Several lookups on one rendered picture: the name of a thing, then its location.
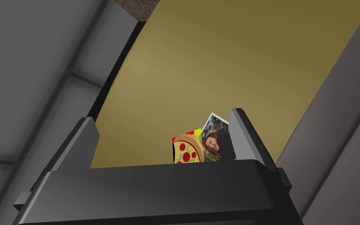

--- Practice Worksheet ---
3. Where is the olive yellow fridge door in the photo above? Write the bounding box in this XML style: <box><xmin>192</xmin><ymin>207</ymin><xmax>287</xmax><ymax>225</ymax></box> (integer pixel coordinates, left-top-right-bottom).
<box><xmin>87</xmin><ymin>0</ymin><xmax>360</xmax><ymax>170</ymax></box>

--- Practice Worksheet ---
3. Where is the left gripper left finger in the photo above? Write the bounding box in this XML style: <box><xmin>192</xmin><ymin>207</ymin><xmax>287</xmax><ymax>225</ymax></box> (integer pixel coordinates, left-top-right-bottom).
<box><xmin>30</xmin><ymin>116</ymin><xmax>100</xmax><ymax>192</ymax></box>

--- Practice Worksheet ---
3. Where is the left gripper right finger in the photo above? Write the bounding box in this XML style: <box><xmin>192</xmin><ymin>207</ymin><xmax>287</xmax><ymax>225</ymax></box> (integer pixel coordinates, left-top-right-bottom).
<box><xmin>229</xmin><ymin>108</ymin><xmax>279</xmax><ymax>172</ymax></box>

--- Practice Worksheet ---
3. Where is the photo of laughing person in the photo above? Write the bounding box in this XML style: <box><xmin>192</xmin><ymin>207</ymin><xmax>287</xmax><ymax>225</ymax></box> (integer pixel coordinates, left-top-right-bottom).
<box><xmin>200</xmin><ymin>112</ymin><xmax>237</xmax><ymax>163</ymax></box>

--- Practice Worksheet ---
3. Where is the pizza picture magnet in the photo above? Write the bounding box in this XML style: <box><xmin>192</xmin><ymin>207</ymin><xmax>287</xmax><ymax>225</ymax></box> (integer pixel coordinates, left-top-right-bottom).
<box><xmin>172</xmin><ymin>128</ymin><xmax>205</xmax><ymax>164</ymax></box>

